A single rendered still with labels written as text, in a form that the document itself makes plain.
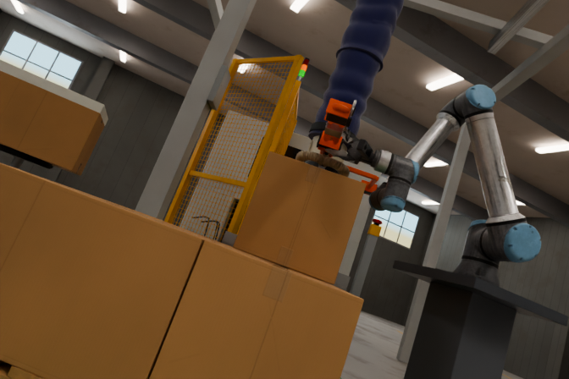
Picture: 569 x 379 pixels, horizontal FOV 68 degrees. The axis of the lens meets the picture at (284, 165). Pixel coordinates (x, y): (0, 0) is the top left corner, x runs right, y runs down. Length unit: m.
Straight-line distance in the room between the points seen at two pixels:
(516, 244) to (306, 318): 1.08
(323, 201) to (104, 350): 0.91
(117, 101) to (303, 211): 11.11
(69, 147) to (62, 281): 1.48
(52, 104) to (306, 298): 1.93
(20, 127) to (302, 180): 1.57
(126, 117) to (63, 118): 9.88
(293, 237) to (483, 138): 0.89
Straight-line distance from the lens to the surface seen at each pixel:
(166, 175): 3.13
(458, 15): 4.48
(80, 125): 2.55
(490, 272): 2.03
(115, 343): 1.09
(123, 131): 12.36
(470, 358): 1.95
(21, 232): 1.19
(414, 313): 5.34
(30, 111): 2.60
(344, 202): 1.63
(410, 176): 1.73
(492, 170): 1.91
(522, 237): 1.89
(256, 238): 1.61
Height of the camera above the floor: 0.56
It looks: 12 degrees up
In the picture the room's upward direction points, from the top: 21 degrees clockwise
